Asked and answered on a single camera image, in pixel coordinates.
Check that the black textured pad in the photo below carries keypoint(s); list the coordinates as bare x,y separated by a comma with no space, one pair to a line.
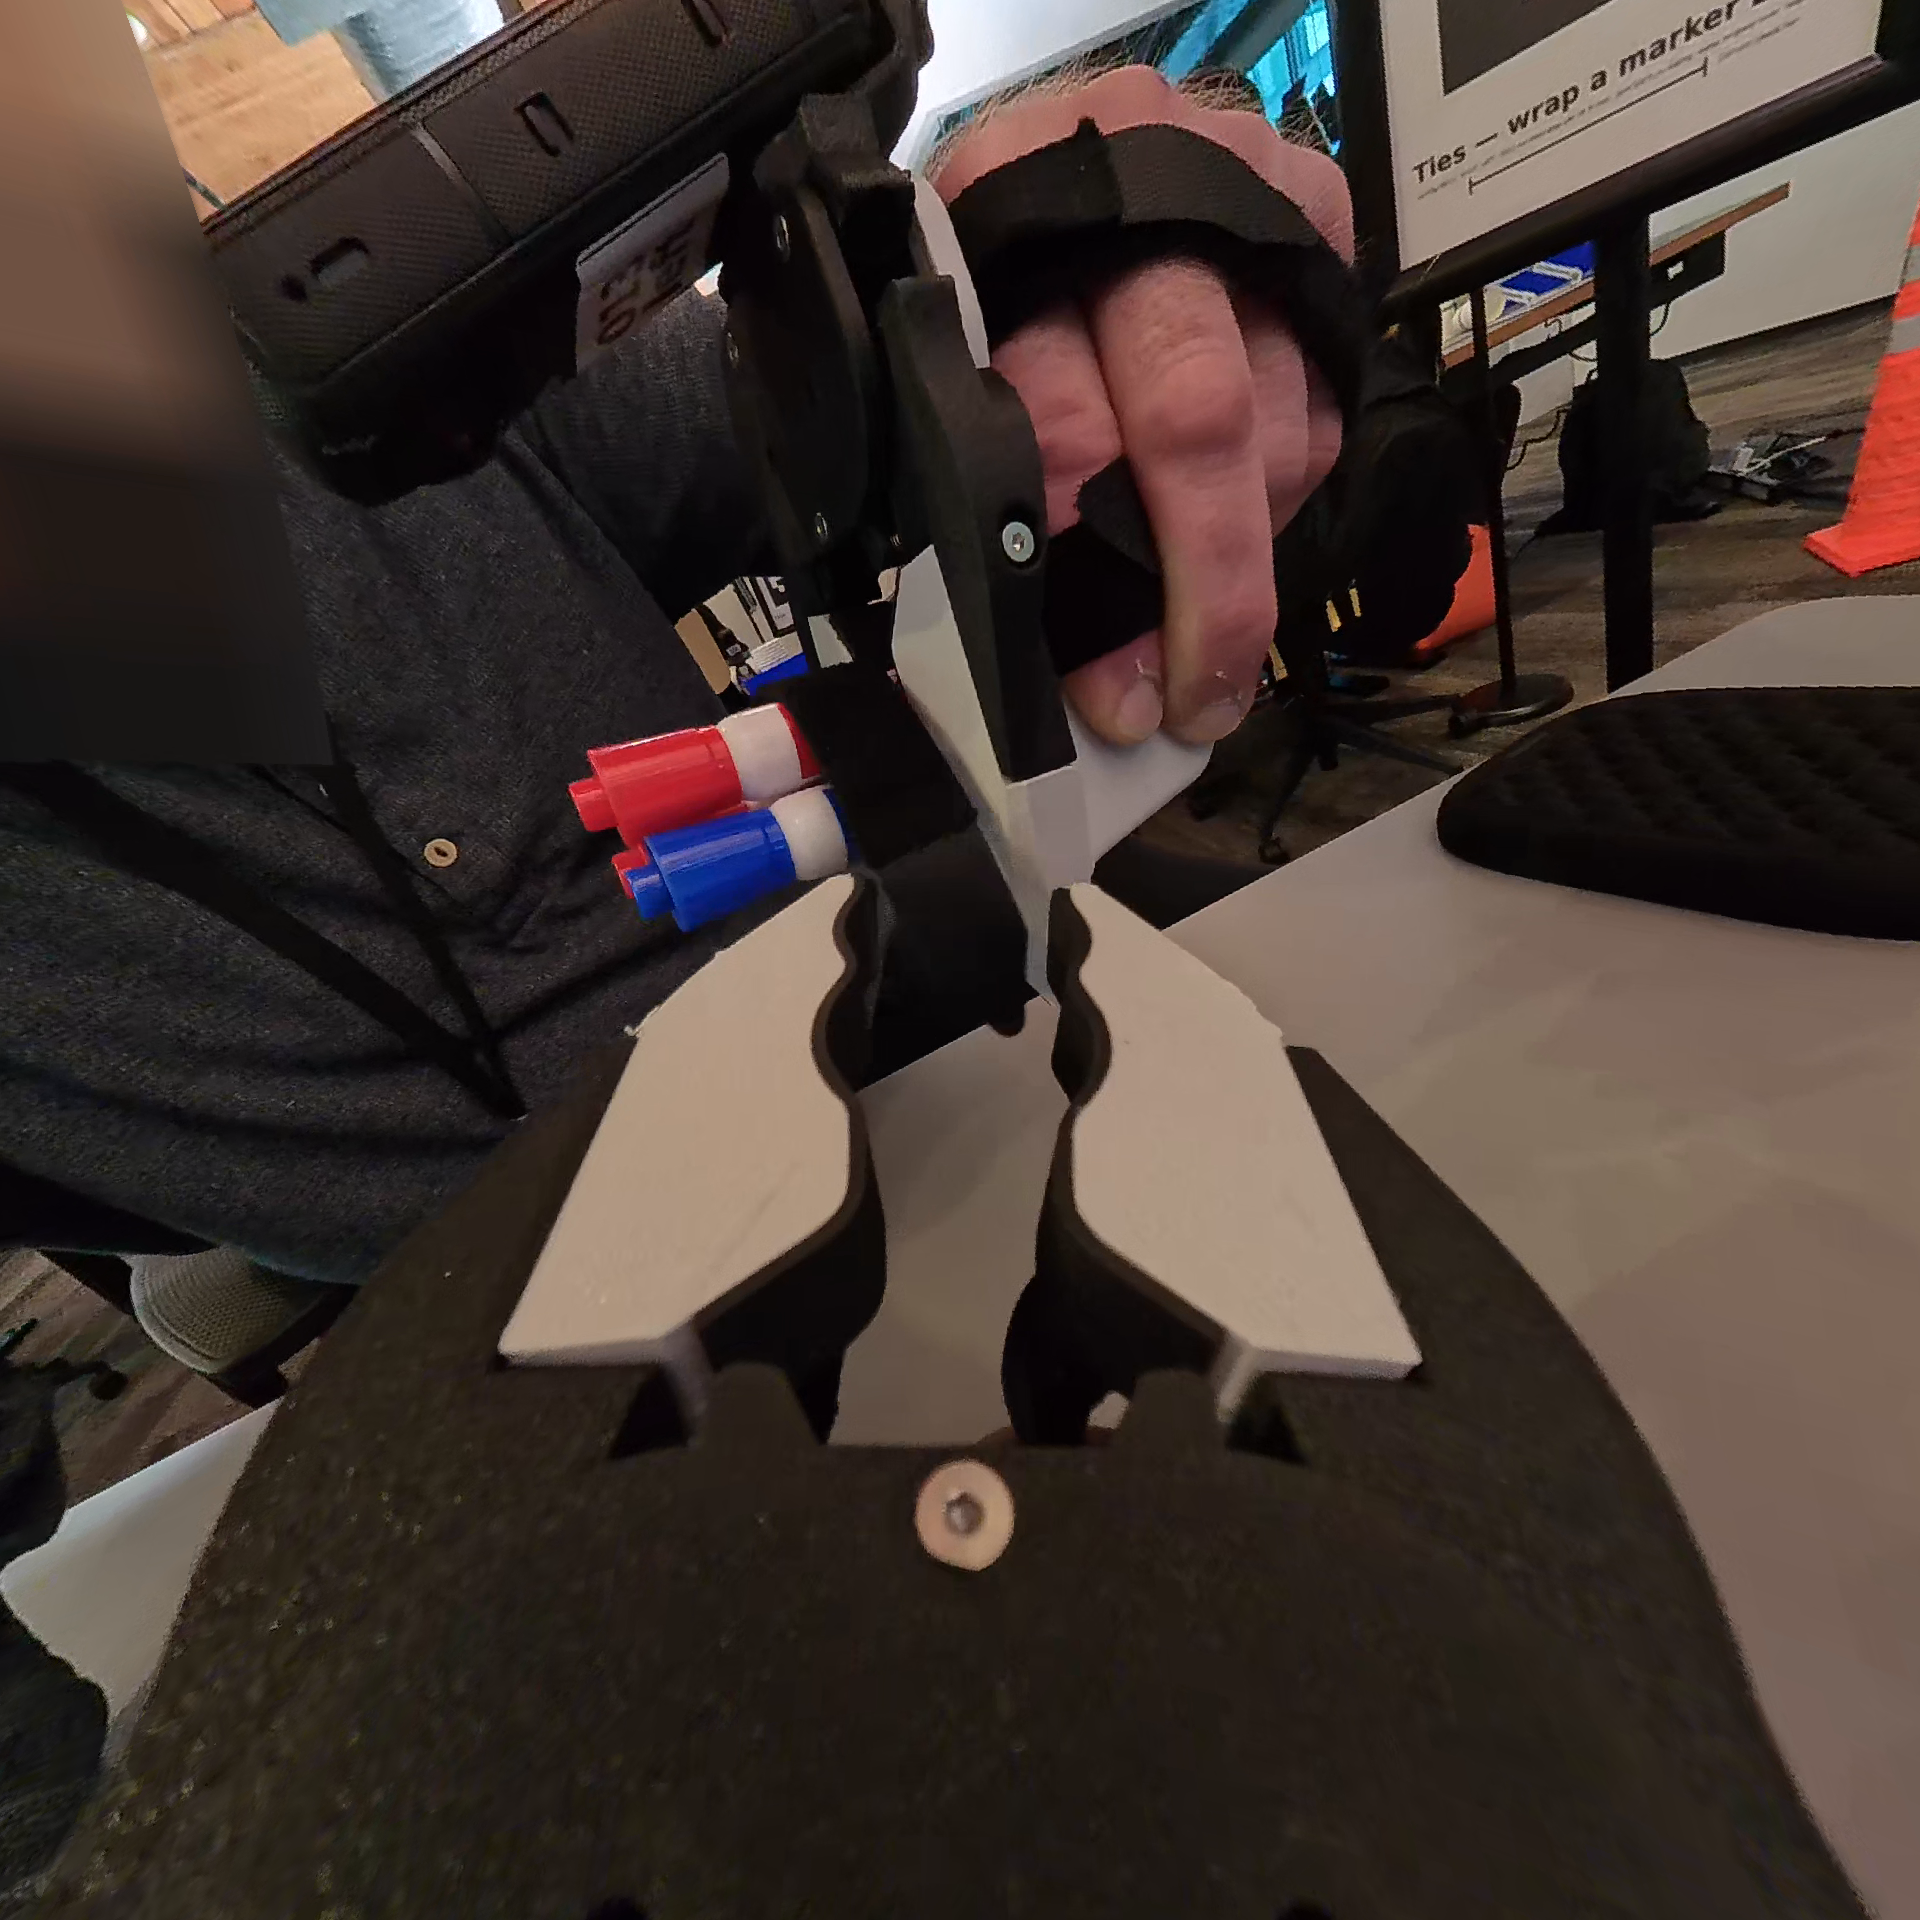
1710,810

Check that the person's grey sweater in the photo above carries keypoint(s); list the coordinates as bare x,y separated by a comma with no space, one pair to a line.
450,676

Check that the person's left hand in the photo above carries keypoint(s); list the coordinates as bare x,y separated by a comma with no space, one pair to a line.
1185,435

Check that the black office chair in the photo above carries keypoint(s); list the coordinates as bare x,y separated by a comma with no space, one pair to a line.
1350,601

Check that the orange traffic cone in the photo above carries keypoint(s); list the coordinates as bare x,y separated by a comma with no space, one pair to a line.
1886,451
1464,593

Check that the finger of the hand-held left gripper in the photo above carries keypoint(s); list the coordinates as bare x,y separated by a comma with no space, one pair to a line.
914,855

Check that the blue cap whiteboard marker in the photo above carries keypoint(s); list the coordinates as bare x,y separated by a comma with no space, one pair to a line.
720,878

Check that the black backpack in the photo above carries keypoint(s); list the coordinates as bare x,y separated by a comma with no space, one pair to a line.
1634,443

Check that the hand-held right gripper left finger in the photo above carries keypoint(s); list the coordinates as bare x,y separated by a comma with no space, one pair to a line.
690,1171

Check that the person's grey shoe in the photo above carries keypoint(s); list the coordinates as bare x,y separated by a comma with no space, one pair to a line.
224,1307

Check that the black sign stand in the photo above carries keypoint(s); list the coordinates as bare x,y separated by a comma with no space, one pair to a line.
1627,494

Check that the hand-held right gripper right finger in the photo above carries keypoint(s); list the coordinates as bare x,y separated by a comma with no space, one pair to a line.
1215,1171

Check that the wooden desk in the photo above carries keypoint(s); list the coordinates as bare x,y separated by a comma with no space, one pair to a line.
1665,249

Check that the red cap whiteboard marker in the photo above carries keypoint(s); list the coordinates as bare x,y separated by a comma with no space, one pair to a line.
675,780

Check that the white instruction sign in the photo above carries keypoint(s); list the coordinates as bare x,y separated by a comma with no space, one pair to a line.
1622,106

